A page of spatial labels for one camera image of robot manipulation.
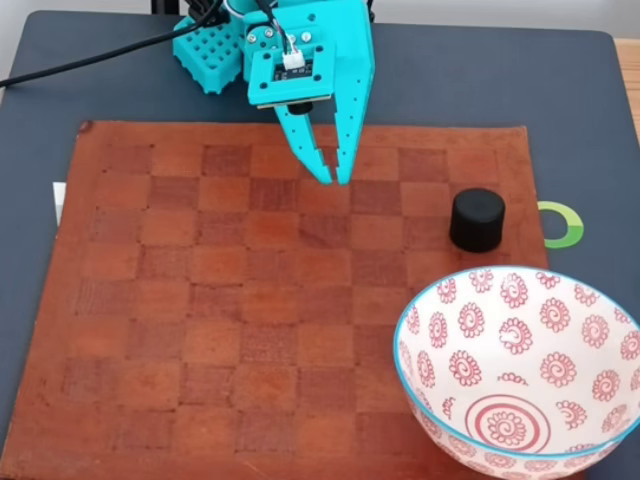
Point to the black table clamp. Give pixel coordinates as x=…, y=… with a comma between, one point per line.
x=164, y=5
x=371, y=10

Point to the white bowl red flower print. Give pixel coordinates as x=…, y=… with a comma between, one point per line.
x=520, y=370

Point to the brown leather chessboard mat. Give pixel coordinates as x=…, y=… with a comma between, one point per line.
x=250, y=310

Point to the turquoise framed camera box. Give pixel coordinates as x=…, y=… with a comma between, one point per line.
x=292, y=75

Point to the black cylinder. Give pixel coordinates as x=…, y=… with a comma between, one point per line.
x=477, y=220

